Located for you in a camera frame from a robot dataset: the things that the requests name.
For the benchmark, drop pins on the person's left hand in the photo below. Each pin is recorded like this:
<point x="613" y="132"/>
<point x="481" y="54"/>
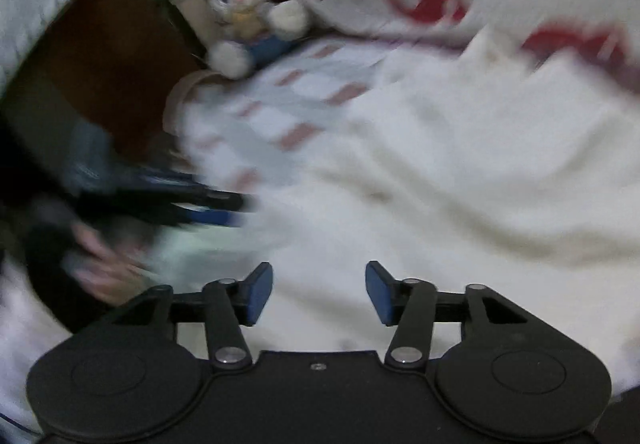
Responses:
<point x="105" y="274"/>

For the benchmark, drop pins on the beige padded bed rail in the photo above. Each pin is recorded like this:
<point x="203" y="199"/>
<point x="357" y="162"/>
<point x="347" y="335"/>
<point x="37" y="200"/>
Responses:
<point x="192" y="19"/>

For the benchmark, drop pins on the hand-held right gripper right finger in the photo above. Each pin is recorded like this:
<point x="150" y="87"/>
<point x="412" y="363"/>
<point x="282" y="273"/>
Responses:
<point x="377" y="294"/>

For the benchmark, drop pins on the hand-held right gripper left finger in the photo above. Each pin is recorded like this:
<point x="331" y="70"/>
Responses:
<point x="259" y="294"/>

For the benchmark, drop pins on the pale cloth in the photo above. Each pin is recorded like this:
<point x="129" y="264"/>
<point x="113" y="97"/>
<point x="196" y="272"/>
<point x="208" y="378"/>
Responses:
<point x="25" y="374"/>

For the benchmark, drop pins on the brown wooden cabinet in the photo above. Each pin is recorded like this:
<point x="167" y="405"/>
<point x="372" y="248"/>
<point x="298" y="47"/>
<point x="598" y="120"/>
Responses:
<point x="100" y="64"/>

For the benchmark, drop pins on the checkered play mat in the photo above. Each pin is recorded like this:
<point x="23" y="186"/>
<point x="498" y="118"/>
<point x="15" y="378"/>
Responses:
<point x="280" y="94"/>

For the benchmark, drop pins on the cream white sweater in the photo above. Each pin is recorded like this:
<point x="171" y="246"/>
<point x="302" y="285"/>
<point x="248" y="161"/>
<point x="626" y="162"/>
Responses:
<point x="450" y="174"/>

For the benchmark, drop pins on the light green sheet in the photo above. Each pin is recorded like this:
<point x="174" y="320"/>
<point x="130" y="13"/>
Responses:
<point x="200" y="244"/>

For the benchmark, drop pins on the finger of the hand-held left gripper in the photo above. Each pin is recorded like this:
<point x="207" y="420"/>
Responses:
<point x="200" y="196"/>
<point x="190" y="219"/>

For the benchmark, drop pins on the plush rabbit toy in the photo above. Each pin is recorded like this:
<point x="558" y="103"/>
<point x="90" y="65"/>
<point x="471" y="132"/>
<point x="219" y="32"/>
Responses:
<point x="240" y="4"/>

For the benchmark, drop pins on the person's left forearm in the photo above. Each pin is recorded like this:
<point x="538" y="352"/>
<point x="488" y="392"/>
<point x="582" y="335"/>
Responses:
<point x="40" y="244"/>

